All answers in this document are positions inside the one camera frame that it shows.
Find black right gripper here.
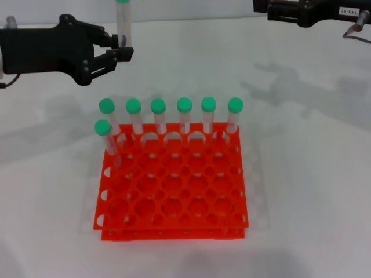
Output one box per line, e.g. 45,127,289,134
252,0,371,28

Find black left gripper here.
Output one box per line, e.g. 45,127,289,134
0,14,134,86

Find clear test tube green cap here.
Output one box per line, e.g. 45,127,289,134
150,98,168,136
99,98,122,137
115,0,133,49
225,97,243,134
201,97,217,134
177,97,193,136
94,119,122,169
125,98,145,137

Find orange plastic test tube rack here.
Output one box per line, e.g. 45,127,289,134
92,123,250,242

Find right arm cable metal plugs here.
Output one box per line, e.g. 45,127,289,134
341,10,371,45

